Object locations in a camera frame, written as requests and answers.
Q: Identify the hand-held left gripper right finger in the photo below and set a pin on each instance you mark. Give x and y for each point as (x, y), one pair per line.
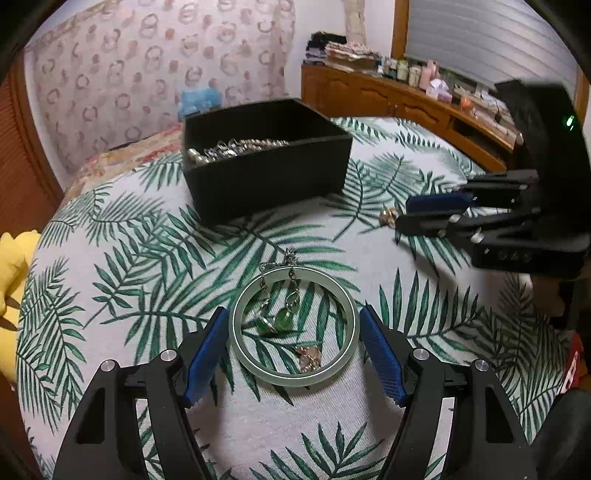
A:
(383, 355)

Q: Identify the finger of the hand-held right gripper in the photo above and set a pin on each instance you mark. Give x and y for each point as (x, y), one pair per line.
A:
(438, 202)
(429, 225)

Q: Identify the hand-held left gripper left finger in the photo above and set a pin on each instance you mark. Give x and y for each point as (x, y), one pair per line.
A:
(205, 355)

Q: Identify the pale green jade bangle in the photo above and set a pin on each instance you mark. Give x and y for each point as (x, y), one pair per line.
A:
(240, 344)

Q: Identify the green stone drop earring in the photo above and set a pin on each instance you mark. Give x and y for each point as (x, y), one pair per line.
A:
(266, 325)
(287, 318)

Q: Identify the rose gold earring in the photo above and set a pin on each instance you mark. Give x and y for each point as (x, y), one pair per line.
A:
(308, 359)

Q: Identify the black box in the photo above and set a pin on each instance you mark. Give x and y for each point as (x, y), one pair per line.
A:
(263, 177)

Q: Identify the person's right hand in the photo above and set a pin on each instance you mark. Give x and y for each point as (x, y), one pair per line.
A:
(549, 297)

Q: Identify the small orange figurine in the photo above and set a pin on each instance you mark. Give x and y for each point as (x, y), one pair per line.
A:
(466, 102)

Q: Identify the white folded paper box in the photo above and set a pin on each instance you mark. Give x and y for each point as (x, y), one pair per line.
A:
(439, 90)

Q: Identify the wooden cabinet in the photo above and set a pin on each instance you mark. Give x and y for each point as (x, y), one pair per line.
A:
(369, 94)

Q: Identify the pink box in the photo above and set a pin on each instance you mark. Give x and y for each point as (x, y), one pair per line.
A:
(431, 73)

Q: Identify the row of small bottles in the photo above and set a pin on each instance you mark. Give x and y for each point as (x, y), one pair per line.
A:
(401, 71)

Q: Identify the grey window blind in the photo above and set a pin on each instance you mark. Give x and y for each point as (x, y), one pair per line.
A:
(485, 37)

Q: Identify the stack of folded clothes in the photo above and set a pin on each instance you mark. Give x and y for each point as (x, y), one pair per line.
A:
(341, 50)

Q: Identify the red printed garment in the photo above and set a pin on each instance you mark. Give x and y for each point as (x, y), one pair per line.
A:
(572, 364)

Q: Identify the dark cloth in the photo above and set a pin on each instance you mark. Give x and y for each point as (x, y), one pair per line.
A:
(563, 438)

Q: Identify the white lace curtain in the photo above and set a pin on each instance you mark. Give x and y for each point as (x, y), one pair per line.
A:
(354, 21)

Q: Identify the yellow plush toy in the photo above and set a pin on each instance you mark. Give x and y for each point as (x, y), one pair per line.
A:
(11, 277)

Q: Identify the floral blanket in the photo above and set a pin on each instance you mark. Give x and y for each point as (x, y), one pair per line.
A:
(120, 159)

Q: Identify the blue plastic bag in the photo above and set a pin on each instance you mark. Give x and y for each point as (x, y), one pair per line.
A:
(199, 101)

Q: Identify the wooden louvre door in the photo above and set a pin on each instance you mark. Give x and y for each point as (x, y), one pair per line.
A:
(23, 152)

